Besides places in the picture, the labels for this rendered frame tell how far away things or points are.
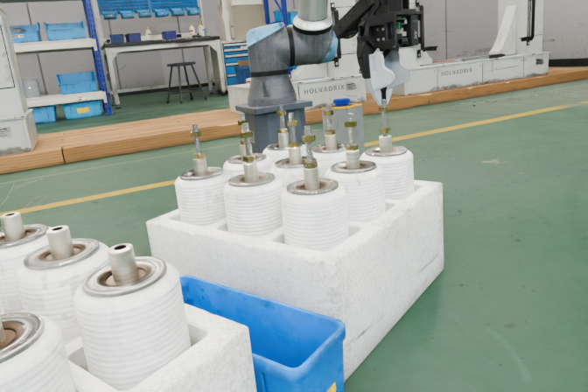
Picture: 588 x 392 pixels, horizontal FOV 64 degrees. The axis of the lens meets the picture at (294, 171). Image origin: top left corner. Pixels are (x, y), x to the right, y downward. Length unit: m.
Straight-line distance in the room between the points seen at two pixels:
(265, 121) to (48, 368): 1.06
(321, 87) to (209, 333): 2.72
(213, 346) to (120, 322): 0.09
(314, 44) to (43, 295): 1.06
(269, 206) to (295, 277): 0.13
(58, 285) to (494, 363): 0.57
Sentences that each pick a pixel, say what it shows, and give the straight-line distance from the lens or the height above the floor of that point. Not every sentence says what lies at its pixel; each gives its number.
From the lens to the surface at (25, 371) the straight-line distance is 0.40.
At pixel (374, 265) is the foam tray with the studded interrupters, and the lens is 0.71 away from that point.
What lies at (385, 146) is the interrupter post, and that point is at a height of 0.26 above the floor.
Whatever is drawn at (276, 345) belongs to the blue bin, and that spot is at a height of 0.06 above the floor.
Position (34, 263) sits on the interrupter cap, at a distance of 0.57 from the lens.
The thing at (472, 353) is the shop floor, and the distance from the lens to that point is 0.77.
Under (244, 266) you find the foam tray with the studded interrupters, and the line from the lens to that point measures 0.71.
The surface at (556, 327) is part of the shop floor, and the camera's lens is 0.85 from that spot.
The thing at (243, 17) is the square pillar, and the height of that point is 1.04.
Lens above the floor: 0.44
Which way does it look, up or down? 14 degrees down
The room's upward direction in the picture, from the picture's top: 5 degrees counter-clockwise
